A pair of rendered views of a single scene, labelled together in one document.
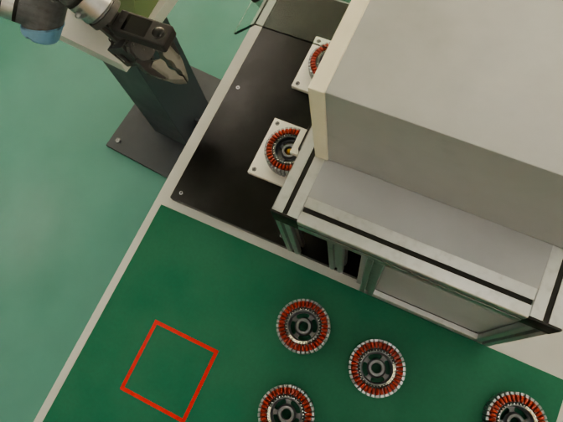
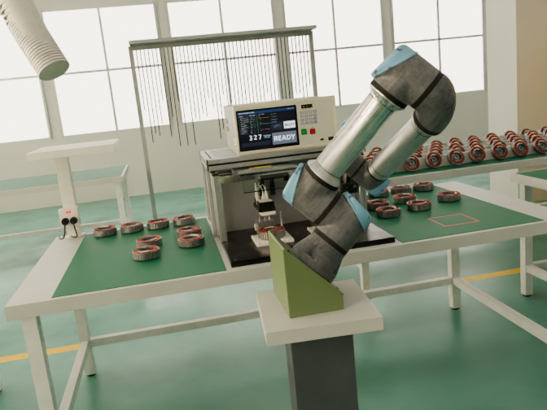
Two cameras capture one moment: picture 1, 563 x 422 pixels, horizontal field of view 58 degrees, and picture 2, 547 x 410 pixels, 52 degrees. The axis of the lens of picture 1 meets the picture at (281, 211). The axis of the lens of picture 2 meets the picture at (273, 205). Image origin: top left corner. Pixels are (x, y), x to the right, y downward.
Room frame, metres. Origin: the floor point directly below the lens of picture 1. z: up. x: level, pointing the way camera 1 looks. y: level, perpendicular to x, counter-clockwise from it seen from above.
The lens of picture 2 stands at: (2.45, 1.12, 1.38)
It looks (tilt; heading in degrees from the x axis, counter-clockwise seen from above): 12 degrees down; 217
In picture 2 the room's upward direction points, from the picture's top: 6 degrees counter-clockwise
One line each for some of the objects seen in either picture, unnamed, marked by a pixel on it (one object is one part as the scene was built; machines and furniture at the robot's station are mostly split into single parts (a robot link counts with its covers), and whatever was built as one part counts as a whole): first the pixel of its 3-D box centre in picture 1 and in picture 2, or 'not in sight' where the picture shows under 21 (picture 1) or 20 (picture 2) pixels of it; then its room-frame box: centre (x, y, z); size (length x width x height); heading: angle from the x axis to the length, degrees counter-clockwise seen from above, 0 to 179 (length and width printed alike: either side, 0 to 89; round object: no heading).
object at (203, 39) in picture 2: not in sight; (233, 133); (-2.04, -2.62, 0.96); 1.84 x 0.50 x 1.93; 137
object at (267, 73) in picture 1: (317, 118); (299, 237); (0.57, -0.16, 0.76); 0.64 x 0.47 x 0.02; 137
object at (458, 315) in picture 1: (437, 300); not in sight; (0.07, -0.21, 0.91); 0.28 x 0.03 x 0.32; 47
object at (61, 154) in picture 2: not in sight; (84, 193); (0.84, -1.19, 0.98); 0.37 x 0.35 x 0.46; 137
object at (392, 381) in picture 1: (376, 367); (377, 204); (-0.01, -0.08, 0.77); 0.11 x 0.11 x 0.04
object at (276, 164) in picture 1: (289, 151); not in sight; (0.49, -0.06, 0.80); 0.11 x 0.11 x 0.04
